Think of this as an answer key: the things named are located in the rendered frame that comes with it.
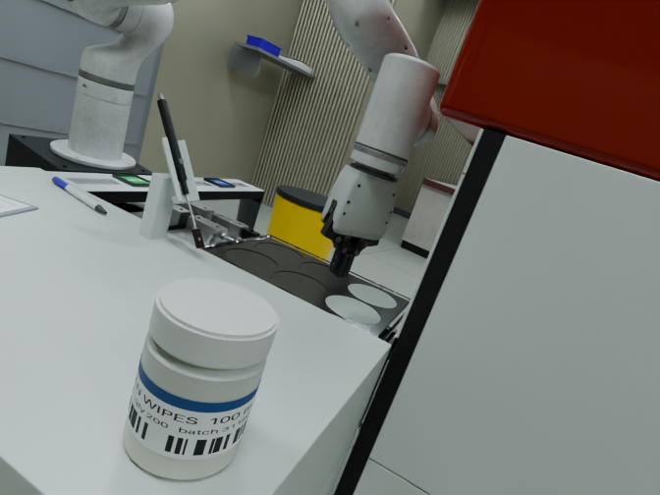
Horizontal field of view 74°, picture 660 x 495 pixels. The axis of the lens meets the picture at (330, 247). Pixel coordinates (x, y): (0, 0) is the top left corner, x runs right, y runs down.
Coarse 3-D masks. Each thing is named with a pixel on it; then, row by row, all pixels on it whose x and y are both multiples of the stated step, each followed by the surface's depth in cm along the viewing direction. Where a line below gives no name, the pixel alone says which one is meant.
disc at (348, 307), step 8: (336, 296) 78; (328, 304) 73; (336, 304) 74; (344, 304) 75; (352, 304) 76; (360, 304) 78; (336, 312) 71; (344, 312) 72; (352, 312) 73; (360, 312) 74; (368, 312) 75; (376, 312) 76; (352, 320) 70; (360, 320) 71; (368, 320) 72; (376, 320) 73
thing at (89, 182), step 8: (56, 176) 70; (64, 176) 72; (72, 176) 73; (80, 176) 75; (88, 176) 76; (96, 176) 78; (104, 176) 80; (144, 176) 89; (72, 184) 69; (80, 184) 71; (88, 184) 72; (96, 184) 75; (104, 184) 76; (112, 184) 78; (120, 184) 79; (200, 184) 101; (208, 184) 103; (232, 184) 114; (240, 184) 117
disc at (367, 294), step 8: (352, 288) 85; (360, 288) 86; (368, 288) 88; (360, 296) 82; (368, 296) 83; (376, 296) 85; (384, 296) 86; (376, 304) 80; (384, 304) 82; (392, 304) 83
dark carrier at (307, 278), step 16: (272, 240) 98; (224, 256) 78; (240, 256) 81; (256, 256) 84; (272, 256) 87; (288, 256) 90; (304, 256) 94; (256, 272) 76; (272, 272) 78; (288, 272) 81; (304, 272) 84; (320, 272) 88; (288, 288) 74; (304, 288) 77; (320, 288) 79; (336, 288) 82; (320, 304) 72; (368, 304) 79; (400, 304) 84; (384, 320) 74
